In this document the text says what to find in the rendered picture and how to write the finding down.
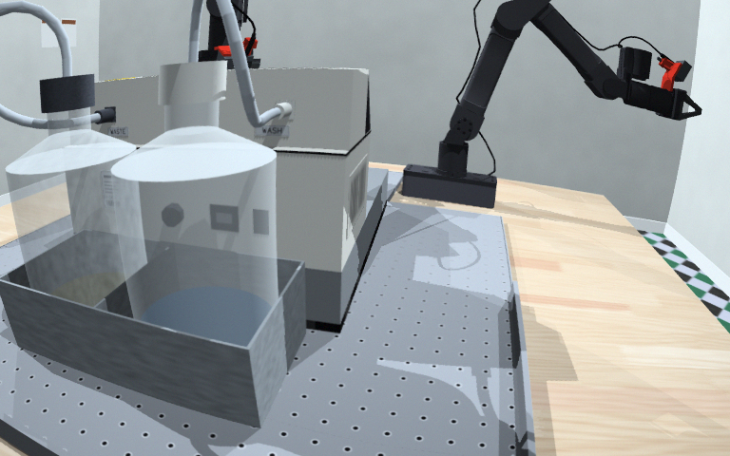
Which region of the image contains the white flexible hose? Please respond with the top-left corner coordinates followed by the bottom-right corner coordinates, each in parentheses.
top-left (0, 1), bottom-right (101, 129)

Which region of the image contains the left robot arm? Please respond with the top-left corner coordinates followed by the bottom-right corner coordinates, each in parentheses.
top-left (403, 0), bottom-right (652, 188)

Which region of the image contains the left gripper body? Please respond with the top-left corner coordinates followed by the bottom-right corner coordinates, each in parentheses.
top-left (645, 57), bottom-right (687, 120)

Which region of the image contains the grey flexible hose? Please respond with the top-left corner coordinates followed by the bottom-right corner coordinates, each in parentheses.
top-left (188, 0), bottom-right (281, 127)

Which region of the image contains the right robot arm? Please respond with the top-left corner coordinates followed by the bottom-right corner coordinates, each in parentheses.
top-left (206, 0), bottom-right (256, 69)

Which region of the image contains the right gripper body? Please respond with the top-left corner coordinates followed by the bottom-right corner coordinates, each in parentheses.
top-left (198, 22), bottom-right (258, 62)

